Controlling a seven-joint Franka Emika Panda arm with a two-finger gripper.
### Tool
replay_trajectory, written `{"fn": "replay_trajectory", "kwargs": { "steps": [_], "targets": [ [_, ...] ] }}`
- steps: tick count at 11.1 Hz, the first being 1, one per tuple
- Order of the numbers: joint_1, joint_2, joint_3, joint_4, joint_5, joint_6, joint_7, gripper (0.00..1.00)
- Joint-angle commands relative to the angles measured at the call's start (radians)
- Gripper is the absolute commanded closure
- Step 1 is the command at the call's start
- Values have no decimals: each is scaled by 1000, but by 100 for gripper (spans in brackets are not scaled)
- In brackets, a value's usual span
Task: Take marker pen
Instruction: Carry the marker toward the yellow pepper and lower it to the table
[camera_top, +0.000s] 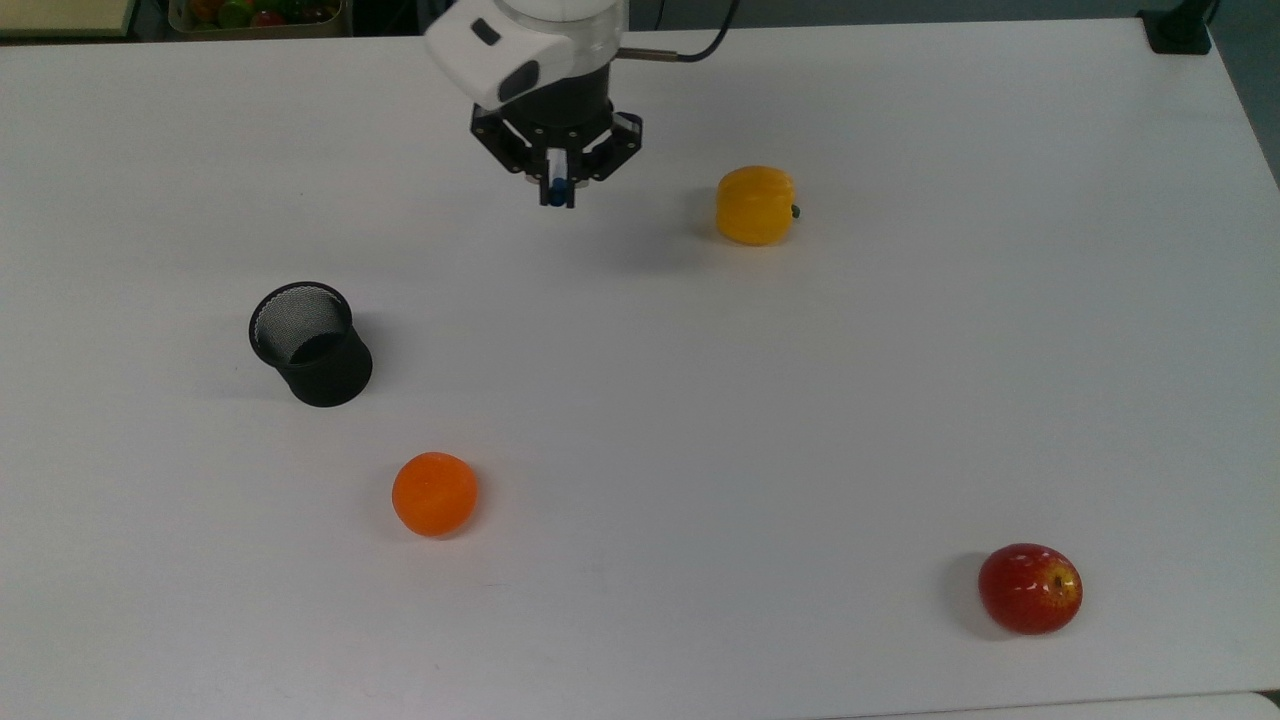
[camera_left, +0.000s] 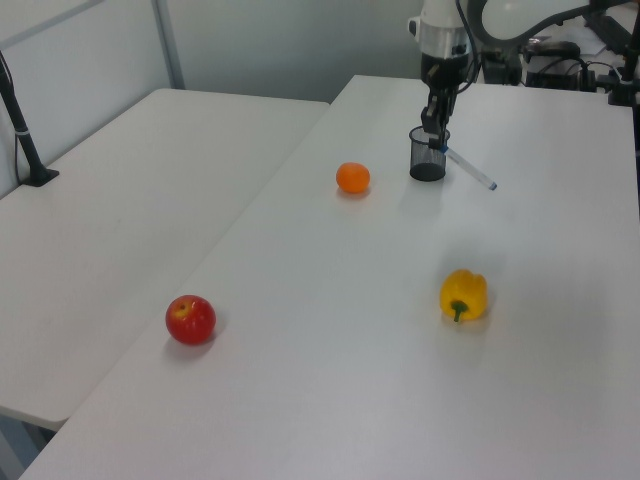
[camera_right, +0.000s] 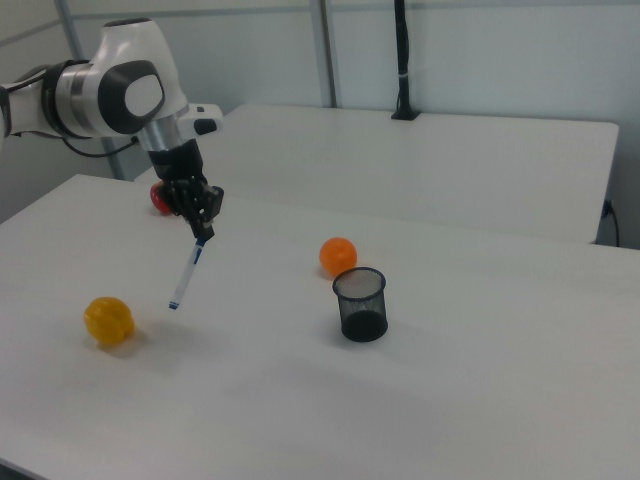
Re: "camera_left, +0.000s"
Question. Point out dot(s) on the black mesh pen cup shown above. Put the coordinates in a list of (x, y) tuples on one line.
[(426, 162)]

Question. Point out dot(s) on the red apple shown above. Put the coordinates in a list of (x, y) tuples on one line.
[(191, 320)]

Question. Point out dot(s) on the yellow bell pepper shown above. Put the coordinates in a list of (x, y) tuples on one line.
[(465, 292)]

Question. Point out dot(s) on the black camera pole with base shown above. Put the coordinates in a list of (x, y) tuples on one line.
[(22, 135)]

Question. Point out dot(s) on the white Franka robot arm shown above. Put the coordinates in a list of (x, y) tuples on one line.
[(440, 25)]

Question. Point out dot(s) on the white marker pen blue cap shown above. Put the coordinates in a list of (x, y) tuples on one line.
[(470, 169)]

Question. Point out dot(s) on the black camera stand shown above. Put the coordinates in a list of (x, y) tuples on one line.
[(625, 80)]

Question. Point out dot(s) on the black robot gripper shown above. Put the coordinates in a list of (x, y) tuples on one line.
[(444, 70)]

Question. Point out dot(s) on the black electronic equipment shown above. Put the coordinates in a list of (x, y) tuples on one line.
[(550, 65)]

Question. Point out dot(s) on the orange fruit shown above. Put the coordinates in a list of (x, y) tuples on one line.
[(353, 177)]

